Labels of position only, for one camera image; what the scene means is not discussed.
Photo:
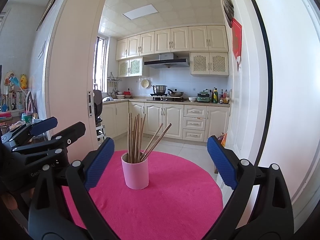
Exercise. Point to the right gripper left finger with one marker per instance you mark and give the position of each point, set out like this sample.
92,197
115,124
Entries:
49,215

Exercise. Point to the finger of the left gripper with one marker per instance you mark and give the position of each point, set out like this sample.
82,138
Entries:
60,140
23,134

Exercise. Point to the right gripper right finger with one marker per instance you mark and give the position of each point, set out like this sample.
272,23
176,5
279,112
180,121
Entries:
259,206

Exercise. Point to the wooden chopstick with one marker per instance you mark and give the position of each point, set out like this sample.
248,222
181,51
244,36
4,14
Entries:
134,132
140,138
137,139
152,144
131,137
165,131

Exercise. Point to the lower kitchen cabinets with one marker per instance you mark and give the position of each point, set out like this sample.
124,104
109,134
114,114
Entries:
190,121

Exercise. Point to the kitchen cabinets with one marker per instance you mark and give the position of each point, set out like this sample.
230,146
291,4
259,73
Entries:
190,121
206,46

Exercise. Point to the upper kitchen cabinets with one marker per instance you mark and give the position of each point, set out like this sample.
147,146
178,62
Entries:
206,46

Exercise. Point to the yellow duck toy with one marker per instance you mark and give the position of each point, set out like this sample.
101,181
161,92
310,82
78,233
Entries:
24,81

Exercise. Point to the pink cylindrical utensil holder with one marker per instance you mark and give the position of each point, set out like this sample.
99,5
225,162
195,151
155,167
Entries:
136,175

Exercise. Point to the pink round table mat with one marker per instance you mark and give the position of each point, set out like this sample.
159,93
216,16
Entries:
182,200

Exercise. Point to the cardboard box with groceries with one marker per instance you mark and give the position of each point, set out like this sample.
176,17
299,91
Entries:
222,139

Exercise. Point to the gas stove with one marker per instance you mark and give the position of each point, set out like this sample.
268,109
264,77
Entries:
165,97

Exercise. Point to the steel cooking pot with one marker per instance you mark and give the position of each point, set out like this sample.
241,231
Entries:
159,89

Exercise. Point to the black wok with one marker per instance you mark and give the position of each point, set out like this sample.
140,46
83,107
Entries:
175,93

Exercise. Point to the condiment bottles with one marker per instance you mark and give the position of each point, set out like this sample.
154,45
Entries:
220,97

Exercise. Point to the range hood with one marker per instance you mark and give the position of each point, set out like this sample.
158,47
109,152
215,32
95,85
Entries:
168,60

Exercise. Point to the white door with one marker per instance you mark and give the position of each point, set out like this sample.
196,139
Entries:
251,86

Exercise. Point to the white bowl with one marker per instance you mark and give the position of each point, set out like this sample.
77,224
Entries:
192,99

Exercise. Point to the green electric cooker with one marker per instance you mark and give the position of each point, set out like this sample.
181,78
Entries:
203,96

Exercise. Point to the red paper door decoration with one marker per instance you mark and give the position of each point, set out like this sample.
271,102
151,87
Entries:
237,41

